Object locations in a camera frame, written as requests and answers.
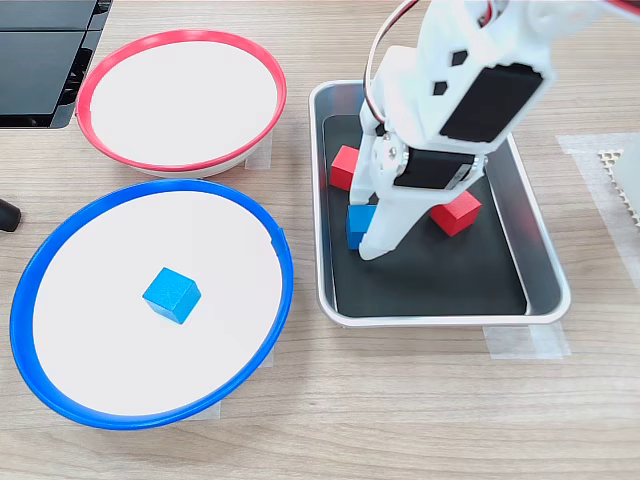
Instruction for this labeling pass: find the translucent tape sheet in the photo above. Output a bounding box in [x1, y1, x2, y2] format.
[556, 132, 640, 291]

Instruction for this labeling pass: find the black plastic case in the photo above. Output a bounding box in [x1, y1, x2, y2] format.
[0, 0, 114, 130]

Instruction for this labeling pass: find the black tray liner mat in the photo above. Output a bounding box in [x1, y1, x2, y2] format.
[322, 114, 530, 319]

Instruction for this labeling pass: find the silver metal tray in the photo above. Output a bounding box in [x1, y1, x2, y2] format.
[308, 79, 572, 330]

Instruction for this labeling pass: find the red cube block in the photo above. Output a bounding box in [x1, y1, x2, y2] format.
[428, 188, 484, 238]
[328, 144, 362, 192]

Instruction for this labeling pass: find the blue-rimmed white dish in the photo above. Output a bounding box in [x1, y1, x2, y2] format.
[8, 178, 295, 432]

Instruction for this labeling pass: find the blue cube block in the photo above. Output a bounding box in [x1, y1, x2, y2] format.
[345, 203, 380, 251]
[141, 266, 203, 327]

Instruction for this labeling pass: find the red-rimmed white dish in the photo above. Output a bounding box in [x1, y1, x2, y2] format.
[75, 28, 289, 180]

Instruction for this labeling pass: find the thin servo cable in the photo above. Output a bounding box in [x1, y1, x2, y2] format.
[362, 0, 421, 126]

